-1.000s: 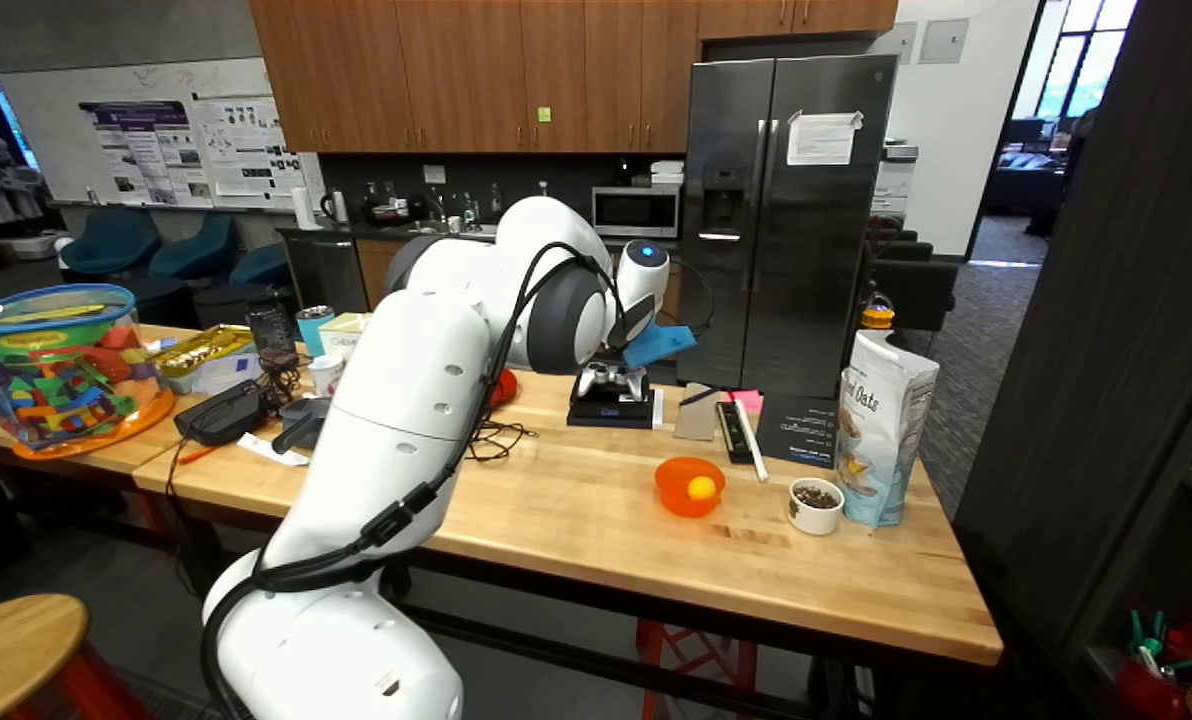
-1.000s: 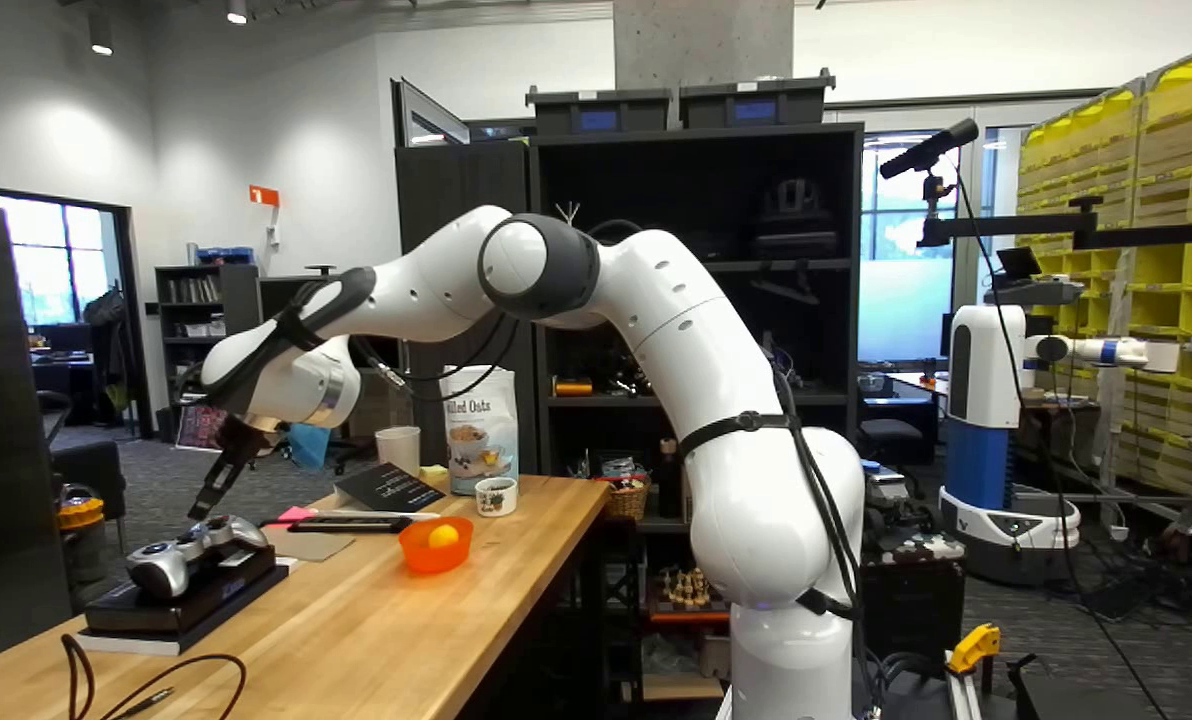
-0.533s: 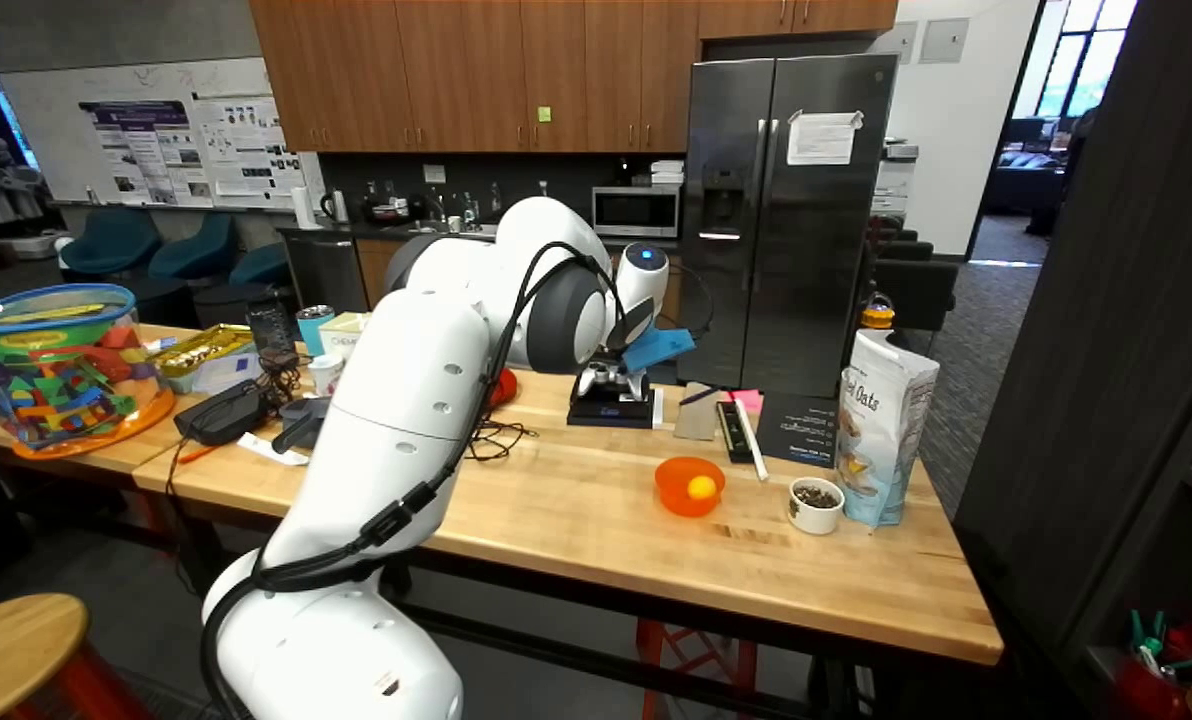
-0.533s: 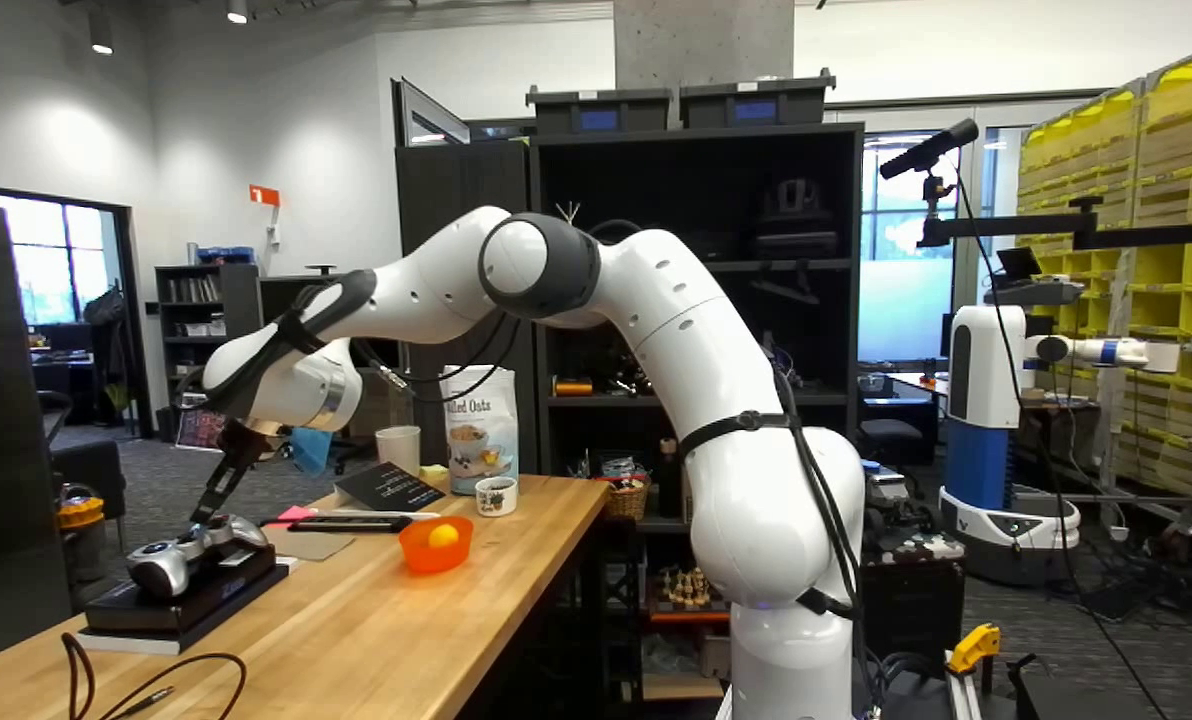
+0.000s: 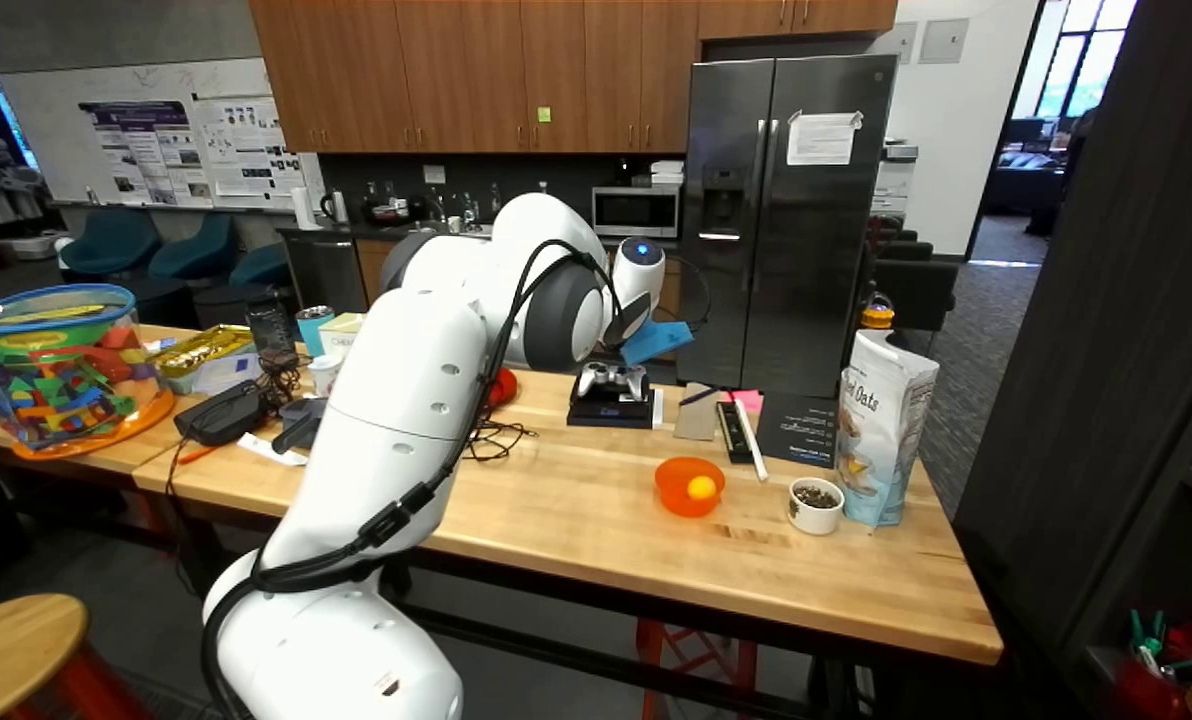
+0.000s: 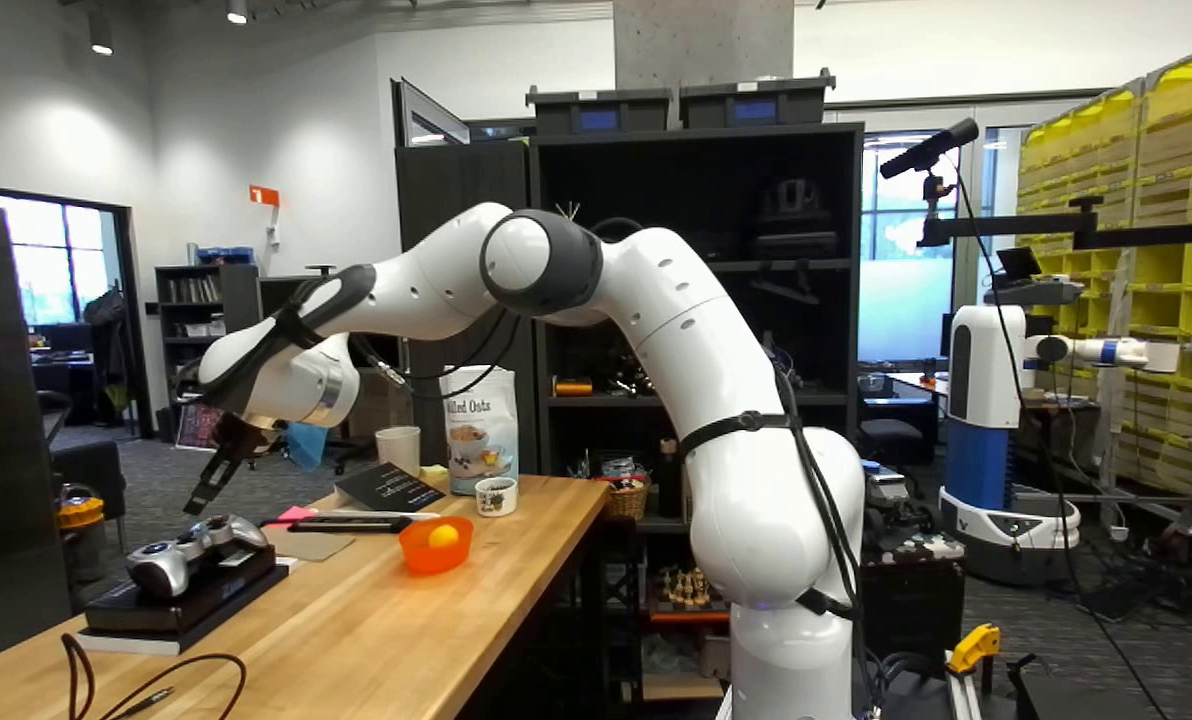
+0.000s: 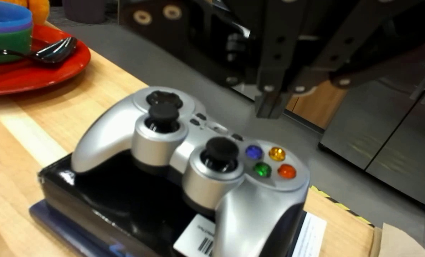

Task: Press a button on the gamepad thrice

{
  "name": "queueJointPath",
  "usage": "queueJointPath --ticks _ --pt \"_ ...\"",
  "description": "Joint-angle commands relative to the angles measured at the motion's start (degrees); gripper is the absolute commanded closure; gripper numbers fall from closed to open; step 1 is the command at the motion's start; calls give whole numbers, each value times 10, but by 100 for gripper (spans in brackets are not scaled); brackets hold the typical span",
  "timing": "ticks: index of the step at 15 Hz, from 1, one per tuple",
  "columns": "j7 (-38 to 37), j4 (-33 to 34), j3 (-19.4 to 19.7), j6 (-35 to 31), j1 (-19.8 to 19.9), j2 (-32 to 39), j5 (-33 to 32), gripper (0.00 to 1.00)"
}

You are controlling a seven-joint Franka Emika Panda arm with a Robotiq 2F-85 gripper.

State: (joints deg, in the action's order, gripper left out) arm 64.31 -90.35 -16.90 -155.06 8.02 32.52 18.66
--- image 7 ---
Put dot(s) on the silver gamepad controller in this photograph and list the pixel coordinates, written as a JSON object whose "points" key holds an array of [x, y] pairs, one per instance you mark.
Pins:
{"points": [[255, 188]]}

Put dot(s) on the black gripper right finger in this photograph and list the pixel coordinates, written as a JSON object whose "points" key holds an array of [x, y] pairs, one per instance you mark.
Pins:
{"points": [[353, 35]]}

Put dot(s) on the black gamepad box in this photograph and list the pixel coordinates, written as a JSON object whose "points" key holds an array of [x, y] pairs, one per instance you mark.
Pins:
{"points": [[118, 210]]}

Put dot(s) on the red plate with bowls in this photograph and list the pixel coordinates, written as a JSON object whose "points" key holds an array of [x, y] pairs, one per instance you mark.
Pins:
{"points": [[37, 55]]}

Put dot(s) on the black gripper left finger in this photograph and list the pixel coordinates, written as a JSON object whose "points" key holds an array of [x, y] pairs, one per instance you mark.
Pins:
{"points": [[278, 74]]}

